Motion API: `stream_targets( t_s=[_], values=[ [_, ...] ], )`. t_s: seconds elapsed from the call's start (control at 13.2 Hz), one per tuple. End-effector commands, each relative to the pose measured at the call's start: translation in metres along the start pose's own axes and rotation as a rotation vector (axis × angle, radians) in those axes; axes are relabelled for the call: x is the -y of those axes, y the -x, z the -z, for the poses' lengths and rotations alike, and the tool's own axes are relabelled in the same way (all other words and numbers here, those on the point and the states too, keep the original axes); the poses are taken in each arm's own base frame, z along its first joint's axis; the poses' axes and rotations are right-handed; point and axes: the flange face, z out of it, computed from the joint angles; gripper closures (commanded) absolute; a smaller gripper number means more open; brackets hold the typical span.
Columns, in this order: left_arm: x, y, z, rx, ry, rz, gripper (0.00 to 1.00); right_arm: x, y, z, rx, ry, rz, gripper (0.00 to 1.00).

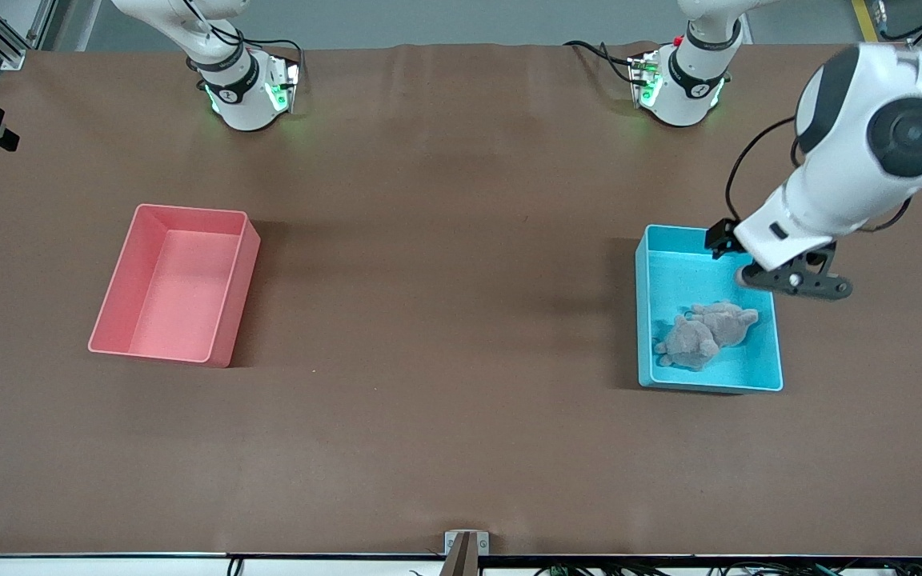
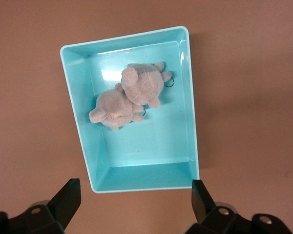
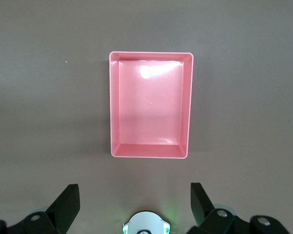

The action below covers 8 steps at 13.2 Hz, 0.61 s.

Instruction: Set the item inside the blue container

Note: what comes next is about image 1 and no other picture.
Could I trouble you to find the grey plush toy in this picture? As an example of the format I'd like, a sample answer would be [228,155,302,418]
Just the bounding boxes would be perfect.
[653,314,720,371]
[689,300,760,350]

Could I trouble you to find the blue plastic box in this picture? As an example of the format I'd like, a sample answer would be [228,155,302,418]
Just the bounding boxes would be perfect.
[635,224,784,394]

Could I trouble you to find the pink plastic box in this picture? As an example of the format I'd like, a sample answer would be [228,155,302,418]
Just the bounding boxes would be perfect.
[87,203,262,369]

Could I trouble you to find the silver base connector plate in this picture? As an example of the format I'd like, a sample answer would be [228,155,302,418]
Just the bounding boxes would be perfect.
[265,54,302,114]
[627,50,663,110]

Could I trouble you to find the brown table cover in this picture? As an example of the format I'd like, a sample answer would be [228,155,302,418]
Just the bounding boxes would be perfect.
[0,42,922,558]

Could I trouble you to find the brown metal bar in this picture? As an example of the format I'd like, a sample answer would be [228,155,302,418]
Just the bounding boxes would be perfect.
[439,533,480,576]

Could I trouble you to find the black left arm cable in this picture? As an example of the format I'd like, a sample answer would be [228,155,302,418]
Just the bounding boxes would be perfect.
[724,116,914,234]

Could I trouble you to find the aluminium frame profile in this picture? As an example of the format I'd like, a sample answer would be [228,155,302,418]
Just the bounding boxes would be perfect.
[0,0,58,71]

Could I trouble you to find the black base cable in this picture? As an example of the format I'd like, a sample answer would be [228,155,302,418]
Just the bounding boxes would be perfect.
[563,40,638,85]
[181,0,304,77]

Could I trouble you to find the silver bracket plate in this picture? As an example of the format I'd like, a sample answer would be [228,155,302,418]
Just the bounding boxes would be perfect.
[444,530,491,556]

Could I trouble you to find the white table edge rail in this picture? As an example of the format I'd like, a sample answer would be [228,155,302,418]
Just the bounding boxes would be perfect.
[0,554,922,576]

